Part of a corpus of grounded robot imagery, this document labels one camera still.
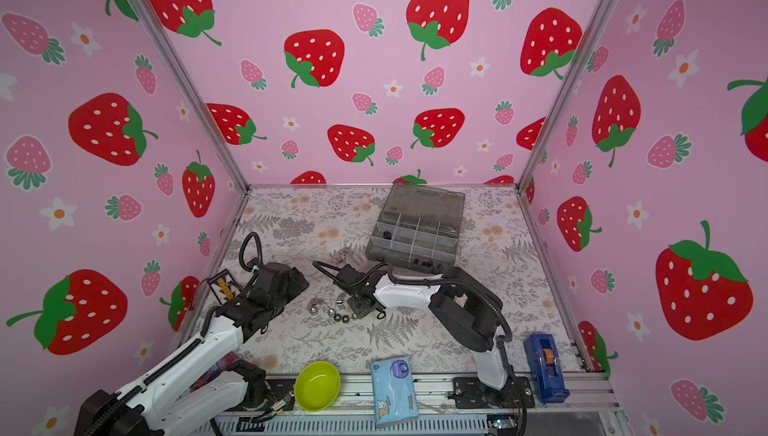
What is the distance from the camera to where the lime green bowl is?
28.9 inches

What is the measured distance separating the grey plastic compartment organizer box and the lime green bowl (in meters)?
0.36

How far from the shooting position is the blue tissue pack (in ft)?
2.22

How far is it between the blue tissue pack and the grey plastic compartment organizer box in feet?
1.05

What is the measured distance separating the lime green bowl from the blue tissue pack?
113mm

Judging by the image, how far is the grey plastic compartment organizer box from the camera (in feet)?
3.26
